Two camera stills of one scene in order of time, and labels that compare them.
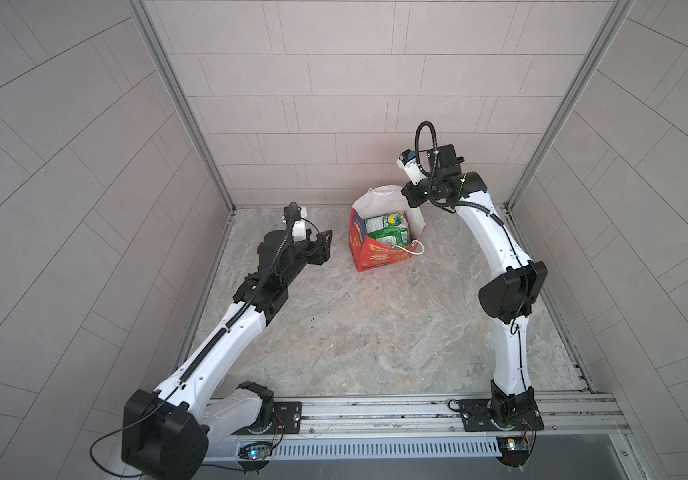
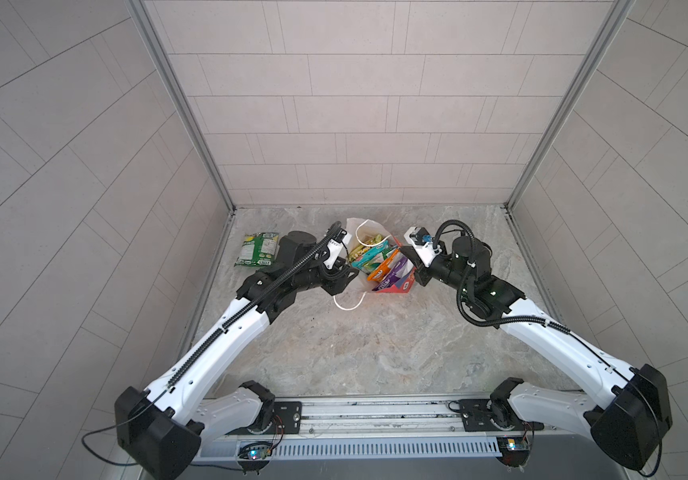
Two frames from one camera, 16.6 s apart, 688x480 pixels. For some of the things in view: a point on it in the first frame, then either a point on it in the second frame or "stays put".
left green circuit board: x=255 y=452 stays put
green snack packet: x=391 y=229 to x=258 y=249
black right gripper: x=412 y=192 to x=421 y=271
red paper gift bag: x=383 y=227 to x=379 y=258
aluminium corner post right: x=615 y=18 stays put
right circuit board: x=514 y=450 stays put
